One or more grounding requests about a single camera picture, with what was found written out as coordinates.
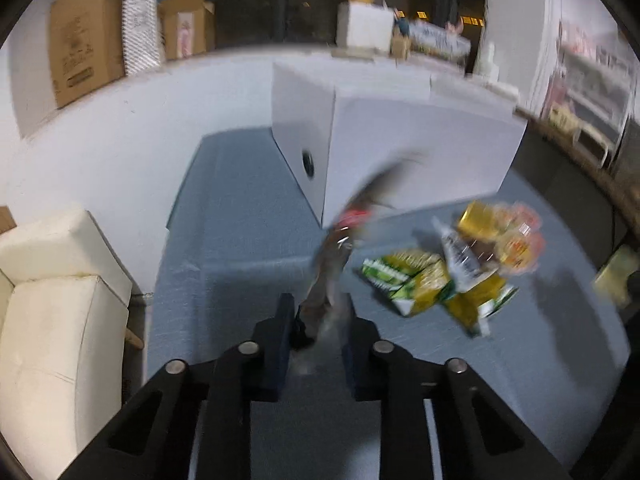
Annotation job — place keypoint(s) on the white dried fruit packet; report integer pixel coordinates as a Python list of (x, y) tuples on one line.
[(463, 266)]

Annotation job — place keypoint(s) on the dark meat snack packet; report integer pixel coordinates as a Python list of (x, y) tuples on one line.
[(324, 312)]

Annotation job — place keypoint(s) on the white dotted shopping bag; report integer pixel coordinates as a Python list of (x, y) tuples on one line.
[(140, 36)]

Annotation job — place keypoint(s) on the wall rack shelf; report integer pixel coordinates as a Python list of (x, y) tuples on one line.
[(593, 83)]

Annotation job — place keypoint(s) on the white plastic bottle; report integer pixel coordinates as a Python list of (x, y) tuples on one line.
[(485, 65)]

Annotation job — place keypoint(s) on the printed landscape carton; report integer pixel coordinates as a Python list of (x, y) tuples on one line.
[(432, 40)]

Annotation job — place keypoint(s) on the white speaker device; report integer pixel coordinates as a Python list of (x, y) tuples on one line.
[(594, 145)]

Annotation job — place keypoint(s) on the blue table mat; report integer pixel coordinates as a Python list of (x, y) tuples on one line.
[(242, 234)]

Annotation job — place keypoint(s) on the small open cardboard box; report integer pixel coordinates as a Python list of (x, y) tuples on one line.
[(188, 28)]

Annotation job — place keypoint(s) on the white foam box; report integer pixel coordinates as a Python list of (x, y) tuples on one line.
[(364, 26)]

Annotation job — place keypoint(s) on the pink jelly cup rear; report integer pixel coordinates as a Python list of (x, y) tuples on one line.
[(519, 253)]

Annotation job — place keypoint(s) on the white open cardboard box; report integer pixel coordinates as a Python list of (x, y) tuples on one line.
[(338, 123)]

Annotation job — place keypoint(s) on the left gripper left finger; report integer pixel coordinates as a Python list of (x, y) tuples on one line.
[(193, 421)]

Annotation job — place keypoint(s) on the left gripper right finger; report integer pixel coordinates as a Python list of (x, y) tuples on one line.
[(439, 418)]

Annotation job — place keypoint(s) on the green seaweed snack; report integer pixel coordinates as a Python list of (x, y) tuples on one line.
[(411, 280)]

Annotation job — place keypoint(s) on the tall brown cardboard box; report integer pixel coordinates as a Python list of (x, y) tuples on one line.
[(85, 47)]

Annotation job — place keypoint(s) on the cream leather sofa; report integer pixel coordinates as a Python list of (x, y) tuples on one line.
[(64, 312)]

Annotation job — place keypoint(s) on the yellow snack bag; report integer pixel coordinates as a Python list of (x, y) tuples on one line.
[(473, 308)]

